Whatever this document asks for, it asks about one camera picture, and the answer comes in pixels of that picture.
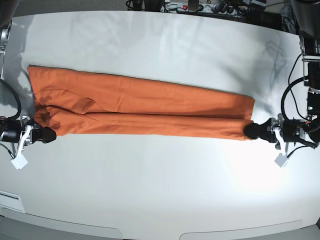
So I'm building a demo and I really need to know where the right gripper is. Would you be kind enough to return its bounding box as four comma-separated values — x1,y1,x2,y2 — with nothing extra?
13,116,57,159

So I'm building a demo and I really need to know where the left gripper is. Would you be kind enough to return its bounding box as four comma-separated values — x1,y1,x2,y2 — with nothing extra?
243,113,288,156

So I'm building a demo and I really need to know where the orange T-shirt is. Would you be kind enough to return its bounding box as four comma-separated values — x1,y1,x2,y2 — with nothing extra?
27,65,255,140

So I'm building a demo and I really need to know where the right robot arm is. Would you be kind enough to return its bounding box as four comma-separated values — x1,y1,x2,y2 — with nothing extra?
0,0,35,158

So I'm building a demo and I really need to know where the black equipment box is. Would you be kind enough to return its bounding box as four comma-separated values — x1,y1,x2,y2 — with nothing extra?
246,10,282,30

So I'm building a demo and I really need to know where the white power strip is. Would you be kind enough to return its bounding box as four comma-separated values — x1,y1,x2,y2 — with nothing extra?
160,0,237,15

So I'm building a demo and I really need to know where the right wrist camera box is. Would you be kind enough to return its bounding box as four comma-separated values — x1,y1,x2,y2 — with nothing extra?
10,154,28,170

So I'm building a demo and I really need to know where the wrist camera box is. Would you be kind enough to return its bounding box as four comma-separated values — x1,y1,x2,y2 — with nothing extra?
274,153,289,168
10,154,28,170

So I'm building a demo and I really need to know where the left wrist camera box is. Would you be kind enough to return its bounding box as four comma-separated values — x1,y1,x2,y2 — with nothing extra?
274,153,289,168

